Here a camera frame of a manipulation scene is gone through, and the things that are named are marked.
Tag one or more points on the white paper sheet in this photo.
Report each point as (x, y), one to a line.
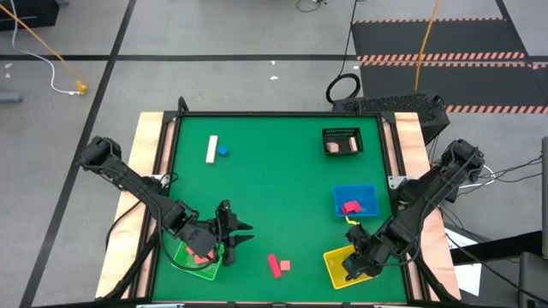
(468, 278)

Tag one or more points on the yellow plastic basket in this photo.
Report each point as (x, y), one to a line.
(336, 274)

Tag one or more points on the black box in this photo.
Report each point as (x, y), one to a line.
(30, 13)

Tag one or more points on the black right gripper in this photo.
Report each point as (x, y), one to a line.
(370, 256)

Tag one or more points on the black plastic basket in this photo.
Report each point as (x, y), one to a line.
(342, 132)

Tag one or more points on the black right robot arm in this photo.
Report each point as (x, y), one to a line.
(428, 188)

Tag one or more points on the grey flat object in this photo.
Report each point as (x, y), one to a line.
(9, 96)

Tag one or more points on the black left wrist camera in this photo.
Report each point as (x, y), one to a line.
(223, 207)

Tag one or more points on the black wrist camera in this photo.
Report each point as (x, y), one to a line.
(223, 207)
(357, 234)

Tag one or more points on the black power adapter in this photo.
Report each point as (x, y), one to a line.
(450, 194)

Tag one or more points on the blue plastic basket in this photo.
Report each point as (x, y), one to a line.
(368, 194)

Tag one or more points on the grey box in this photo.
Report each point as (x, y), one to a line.
(533, 278)

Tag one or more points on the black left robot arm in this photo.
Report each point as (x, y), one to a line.
(137, 184)

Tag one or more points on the short light wooden block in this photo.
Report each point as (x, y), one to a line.
(332, 147)
(353, 144)

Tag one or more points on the salmon cube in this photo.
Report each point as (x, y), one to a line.
(285, 265)

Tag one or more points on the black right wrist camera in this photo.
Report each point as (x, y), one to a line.
(357, 234)

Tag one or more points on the green table mat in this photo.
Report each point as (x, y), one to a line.
(278, 192)

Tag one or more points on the small blue cube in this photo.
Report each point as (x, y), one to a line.
(350, 262)
(222, 150)

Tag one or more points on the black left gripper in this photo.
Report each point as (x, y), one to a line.
(214, 239)

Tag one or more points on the green plastic basket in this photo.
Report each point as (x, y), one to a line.
(205, 272)

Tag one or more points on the silver metal bracket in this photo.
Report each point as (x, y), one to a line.
(396, 181)
(162, 179)

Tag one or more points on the long light wooden block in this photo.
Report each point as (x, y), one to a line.
(211, 149)

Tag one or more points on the long crimson red block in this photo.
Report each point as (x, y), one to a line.
(274, 266)

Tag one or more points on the black hazard-striped floor mat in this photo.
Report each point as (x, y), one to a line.
(471, 85)
(462, 38)

